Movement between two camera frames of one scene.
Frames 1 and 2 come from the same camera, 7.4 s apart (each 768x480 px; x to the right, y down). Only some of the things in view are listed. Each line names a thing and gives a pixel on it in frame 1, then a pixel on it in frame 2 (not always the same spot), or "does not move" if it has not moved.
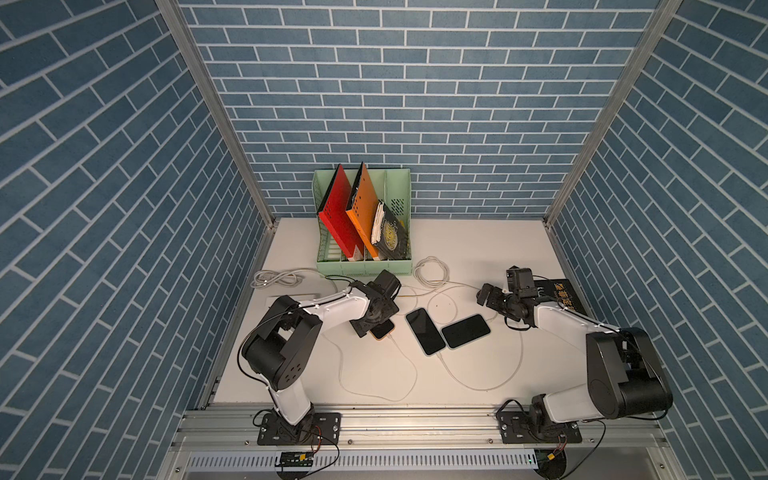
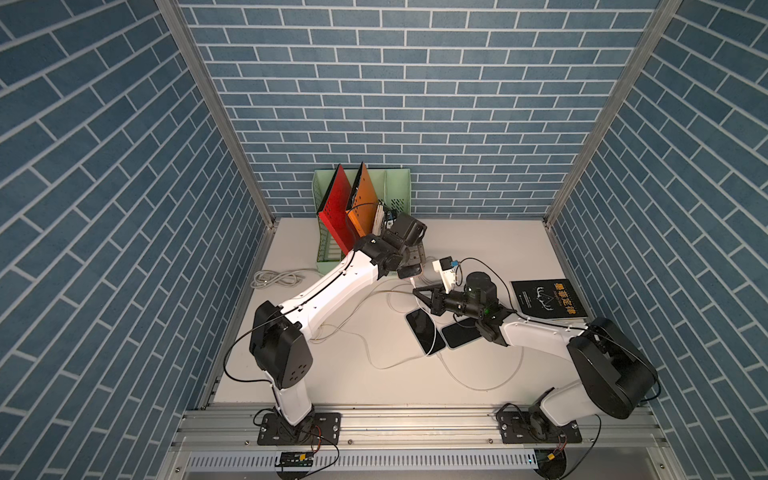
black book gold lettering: (561, 290) does not move
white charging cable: (373, 395) -> (367, 346)
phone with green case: (465, 330) does not move
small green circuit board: (296, 459) does not move
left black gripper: (389, 307) -> (416, 251)
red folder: (334, 217) does not move
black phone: (425, 331) does not move
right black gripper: (490, 301) -> (437, 302)
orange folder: (362, 208) does not move
